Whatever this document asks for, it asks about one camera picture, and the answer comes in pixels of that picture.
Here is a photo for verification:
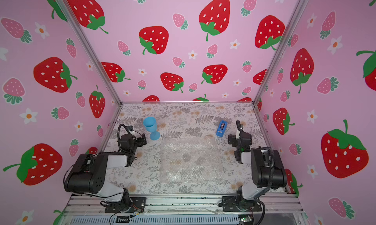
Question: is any blue tape dispenser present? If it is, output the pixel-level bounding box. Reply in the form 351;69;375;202
216;120;227;137

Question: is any blue plastic wine glass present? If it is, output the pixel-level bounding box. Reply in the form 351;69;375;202
143;117;161;141

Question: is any clear bubble wrap sheet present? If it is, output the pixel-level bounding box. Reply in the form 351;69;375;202
160;135;224;184

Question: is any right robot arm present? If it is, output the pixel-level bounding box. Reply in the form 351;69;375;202
228;129;287;201

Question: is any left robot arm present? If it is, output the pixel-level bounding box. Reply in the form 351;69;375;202
64;133;147;210

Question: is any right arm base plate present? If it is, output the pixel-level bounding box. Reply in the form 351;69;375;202
218;196;262;212

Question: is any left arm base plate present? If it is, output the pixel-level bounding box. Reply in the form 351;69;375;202
104;197;147;214

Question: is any aluminium rail frame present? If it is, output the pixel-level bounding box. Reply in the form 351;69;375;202
63;193;304;216

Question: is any white vented cable duct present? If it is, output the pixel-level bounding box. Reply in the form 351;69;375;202
70;214;240;225

